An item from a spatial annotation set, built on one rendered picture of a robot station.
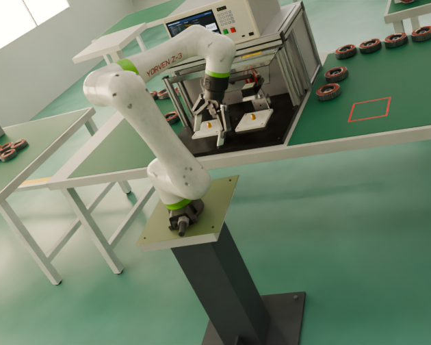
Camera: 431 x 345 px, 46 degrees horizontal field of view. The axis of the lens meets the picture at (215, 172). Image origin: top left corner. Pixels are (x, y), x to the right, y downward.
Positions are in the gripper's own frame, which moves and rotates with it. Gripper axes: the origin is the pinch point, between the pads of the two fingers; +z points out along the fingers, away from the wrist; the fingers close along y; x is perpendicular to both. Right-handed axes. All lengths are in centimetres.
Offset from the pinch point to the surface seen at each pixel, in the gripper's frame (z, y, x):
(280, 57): -22, -9, 49
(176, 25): -24, -58, 29
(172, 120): 33, -67, 41
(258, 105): 7, -20, 53
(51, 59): 194, -559, 231
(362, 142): -7, 45, 40
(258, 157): 13.9, 7.9, 25.1
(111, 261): 123, -73, 8
